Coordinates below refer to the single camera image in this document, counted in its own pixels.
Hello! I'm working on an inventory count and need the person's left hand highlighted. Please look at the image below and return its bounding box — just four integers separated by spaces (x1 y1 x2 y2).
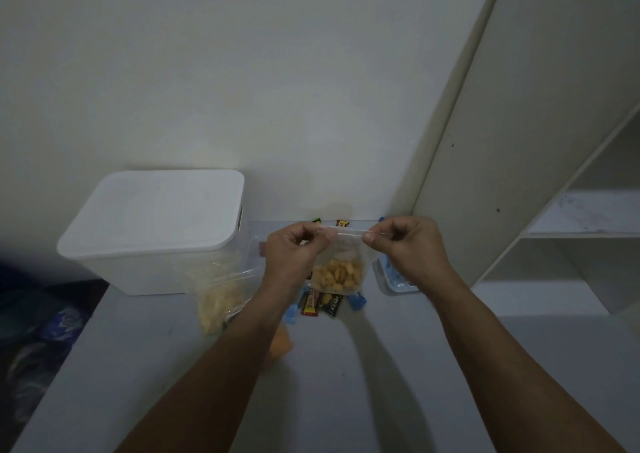
261 221 339 296

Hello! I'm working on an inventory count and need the person's right hand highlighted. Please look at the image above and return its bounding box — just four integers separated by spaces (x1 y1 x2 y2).
362 216 465 292

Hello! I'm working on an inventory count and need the small clear snack zip bag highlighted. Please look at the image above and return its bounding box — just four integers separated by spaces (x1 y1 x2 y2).
309 225 377 299

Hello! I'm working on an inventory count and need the person's left forearm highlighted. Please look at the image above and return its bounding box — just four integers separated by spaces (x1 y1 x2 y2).
114 279 307 453

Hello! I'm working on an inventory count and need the person's right forearm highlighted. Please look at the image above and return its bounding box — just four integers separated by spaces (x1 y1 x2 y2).
422 274 628 453

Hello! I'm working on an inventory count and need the white tray with blue packets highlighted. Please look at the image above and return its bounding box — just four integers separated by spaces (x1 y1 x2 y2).
374 254 425 297

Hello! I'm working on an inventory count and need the red and yellow sachet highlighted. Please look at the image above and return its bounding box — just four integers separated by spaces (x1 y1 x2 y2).
299 288 322 317

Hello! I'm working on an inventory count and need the orange packet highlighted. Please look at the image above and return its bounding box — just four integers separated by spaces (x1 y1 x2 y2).
266 324 294 371

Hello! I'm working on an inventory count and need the clear bag of yellow snacks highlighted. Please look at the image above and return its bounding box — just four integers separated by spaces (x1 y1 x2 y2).
182 238 263 339

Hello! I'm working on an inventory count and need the white lidded storage box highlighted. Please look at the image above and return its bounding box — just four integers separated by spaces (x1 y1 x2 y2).
56 169 246 297

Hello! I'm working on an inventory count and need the white shelf unit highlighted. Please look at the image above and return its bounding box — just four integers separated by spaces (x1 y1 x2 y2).
411 0 640 318

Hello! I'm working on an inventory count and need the dark patterned cloth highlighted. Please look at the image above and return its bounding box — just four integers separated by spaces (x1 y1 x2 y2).
0 262 110 451

